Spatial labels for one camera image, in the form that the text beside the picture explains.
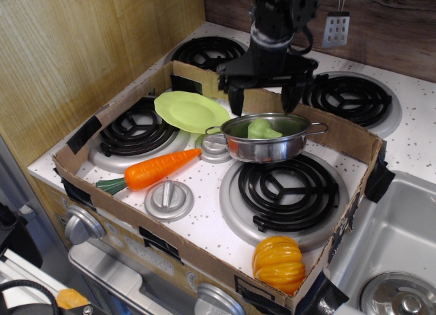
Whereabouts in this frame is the orange sponge piece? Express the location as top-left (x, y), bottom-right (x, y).
top-left (56, 288), bottom-right (89, 310)

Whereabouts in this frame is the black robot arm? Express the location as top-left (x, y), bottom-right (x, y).
top-left (217, 0), bottom-right (320, 115)

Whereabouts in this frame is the middle silver stove knob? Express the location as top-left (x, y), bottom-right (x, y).
top-left (195, 134), bottom-right (232, 164)

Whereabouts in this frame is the orange toy carrot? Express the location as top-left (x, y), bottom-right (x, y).
top-left (95, 149), bottom-right (202, 195)

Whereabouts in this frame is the hanging slotted metal spatula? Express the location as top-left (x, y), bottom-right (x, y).
top-left (322, 0), bottom-right (350, 48)

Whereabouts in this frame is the small steel pan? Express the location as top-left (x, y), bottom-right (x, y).
top-left (200, 113), bottom-right (328, 163)

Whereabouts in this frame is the black burner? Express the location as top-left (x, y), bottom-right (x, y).
top-left (164, 36), bottom-right (248, 71)
top-left (89, 97), bottom-right (191, 174)
top-left (302, 71), bottom-right (402, 138)
top-left (219, 153), bottom-right (349, 252)

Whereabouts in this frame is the brown cardboard fence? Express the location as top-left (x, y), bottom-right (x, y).
top-left (53, 61), bottom-right (386, 311)

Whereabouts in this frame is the black cable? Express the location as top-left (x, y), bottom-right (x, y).
top-left (0, 279), bottom-right (61, 315)

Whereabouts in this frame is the rear right black burner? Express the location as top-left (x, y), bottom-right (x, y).
top-left (302, 71), bottom-right (402, 138)

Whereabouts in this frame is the rear left black burner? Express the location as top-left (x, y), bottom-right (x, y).
top-left (164, 36), bottom-right (248, 71)

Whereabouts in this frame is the front silver stove knob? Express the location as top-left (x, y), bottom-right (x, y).
top-left (144, 180), bottom-right (194, 222)

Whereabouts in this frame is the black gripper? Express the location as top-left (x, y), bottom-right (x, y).
top-left (217, 45), bottom-right (318, 116)

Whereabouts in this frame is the light green plastic plate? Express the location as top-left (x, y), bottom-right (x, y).
top-left (154, 91), bottom-right (230, 134)

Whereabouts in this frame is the orange toy pumpkin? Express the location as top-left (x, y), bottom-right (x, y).
top-left (251, 236), bottom-right (306, 295)

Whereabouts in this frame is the left silver oven knob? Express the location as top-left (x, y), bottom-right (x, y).
top-left (65, 205), bottom-right (106, 245)

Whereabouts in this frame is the right silver oven knob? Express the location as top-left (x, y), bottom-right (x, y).
top-left (194, 282), bottom-right (245, 315)

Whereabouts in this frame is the silver stove knob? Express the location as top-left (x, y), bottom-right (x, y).
top-left (144, 180), bottom-right (194, 222)
top-left (195, 134), bottom-right (232, 164)

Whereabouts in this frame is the silver oven knob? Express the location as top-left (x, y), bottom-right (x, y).
top-left (65, 205), bottom-right (106, 245)
top-left (194, 282), bottom-right (245, 315)

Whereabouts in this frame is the front left black burner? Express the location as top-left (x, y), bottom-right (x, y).
top-left (89, 97), bottom-right (191, 174)

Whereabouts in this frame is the silver sink drain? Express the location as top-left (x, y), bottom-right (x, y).
top-left (358, 271), bottom-right (435, 314)

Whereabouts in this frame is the green toy broccoli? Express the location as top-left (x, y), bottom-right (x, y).
top-left (247, 118), bottom-right (283, 139)

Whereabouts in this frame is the black device at left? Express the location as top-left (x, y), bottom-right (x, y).
top-left (1, 203), bottom-right (43, 269)

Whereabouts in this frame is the grey toy sink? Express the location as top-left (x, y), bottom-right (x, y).
top-left (328, 172), bottom-right (435, 314)

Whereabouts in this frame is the silver oven door handle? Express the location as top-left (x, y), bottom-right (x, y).
top-left (69, 242), bottom-right (169, 314)

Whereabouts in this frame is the front right black burner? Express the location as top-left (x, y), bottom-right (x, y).
top-left (219, 153), bottom-right (349, 252)

